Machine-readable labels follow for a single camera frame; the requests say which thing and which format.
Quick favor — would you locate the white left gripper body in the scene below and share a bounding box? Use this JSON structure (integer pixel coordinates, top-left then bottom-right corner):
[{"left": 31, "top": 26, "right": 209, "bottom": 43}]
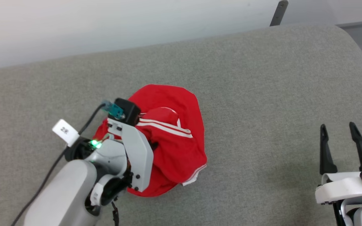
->
[{"left": 107, "top": 118, "right": 154, "bottom": 192}]

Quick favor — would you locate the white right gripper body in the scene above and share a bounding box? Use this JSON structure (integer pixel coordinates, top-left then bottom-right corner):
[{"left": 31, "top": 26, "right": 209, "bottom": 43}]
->
[{"left": 315, "top": 172, "right": 362, "bottom": 205}]

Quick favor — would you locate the red jersey with white trim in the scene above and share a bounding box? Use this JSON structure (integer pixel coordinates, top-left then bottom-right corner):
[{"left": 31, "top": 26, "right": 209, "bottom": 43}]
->
[{"left": 92, "top": 84, "right": 207, "bottom": 197}]

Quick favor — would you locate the white paper label tag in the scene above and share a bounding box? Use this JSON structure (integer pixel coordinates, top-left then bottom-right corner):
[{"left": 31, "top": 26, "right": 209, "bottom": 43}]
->
[{"left": 52, "top": 119, "right": 80, "bottom": 147}]

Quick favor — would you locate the grey fabric sofa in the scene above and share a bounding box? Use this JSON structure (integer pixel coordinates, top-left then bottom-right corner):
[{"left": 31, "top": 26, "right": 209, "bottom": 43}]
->
[{"left": 0, "top": 24, "right": 362, "bottom": 226}]

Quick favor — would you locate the teal cable connector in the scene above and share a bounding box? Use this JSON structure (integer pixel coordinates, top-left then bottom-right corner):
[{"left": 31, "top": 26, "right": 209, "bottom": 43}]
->
[{"left": 102, "top": 101, "right": 124, "bottom": 119}]

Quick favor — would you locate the black camera cable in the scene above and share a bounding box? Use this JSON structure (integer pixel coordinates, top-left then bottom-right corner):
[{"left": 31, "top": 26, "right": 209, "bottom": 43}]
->
[{"left": 11, "top": 103, "right": 107, "bottom": 226}]

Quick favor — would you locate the dark grey metal bracket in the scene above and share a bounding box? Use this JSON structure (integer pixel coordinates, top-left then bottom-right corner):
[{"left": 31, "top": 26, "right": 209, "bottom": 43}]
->
[{"left": 270, "top": 1, "right": 289, "bottom": 27}]

